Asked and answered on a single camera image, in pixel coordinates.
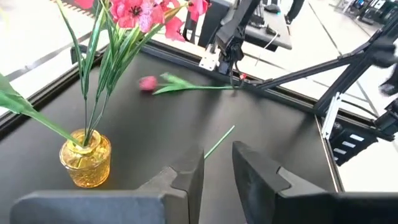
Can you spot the black table mat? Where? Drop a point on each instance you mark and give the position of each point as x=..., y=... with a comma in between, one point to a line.
x=155, y=124

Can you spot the black frame clamp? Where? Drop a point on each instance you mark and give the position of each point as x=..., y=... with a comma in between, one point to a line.
x=76, y=53

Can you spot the pink artificial tulip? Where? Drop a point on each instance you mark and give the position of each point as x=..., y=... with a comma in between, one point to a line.
x=219, y=142
x=148, y=83

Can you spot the thin black frame brace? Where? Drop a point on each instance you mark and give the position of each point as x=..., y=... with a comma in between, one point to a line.
x=311, y=71

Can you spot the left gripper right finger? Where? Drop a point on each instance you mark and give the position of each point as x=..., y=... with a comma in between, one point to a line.
x=295, y=205

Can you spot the black box with white slots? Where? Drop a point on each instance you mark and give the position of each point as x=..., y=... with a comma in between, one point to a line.
x=351, y=146

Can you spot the grey desk with tablet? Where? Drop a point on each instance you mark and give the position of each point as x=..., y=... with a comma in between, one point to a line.
x=276, y=34

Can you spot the yellow glass vase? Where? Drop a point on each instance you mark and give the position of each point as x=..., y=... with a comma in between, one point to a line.
x=87, y=168

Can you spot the black aluminium table frame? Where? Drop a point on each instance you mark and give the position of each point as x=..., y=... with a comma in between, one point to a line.
x=186, y=62

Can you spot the silver mounting bracket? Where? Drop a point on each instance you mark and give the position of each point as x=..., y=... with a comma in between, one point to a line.
x=209, y=60

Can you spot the black diagonal frame strut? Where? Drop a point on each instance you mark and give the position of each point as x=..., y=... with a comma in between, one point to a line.
x=348, y=77

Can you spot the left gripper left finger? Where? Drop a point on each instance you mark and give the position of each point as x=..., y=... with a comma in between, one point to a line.
x=109, y=208

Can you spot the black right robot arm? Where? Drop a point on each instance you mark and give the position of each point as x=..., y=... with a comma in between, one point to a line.
x=231, y=34

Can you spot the small red object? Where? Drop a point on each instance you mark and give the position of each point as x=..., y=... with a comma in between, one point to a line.
x=243, y=76

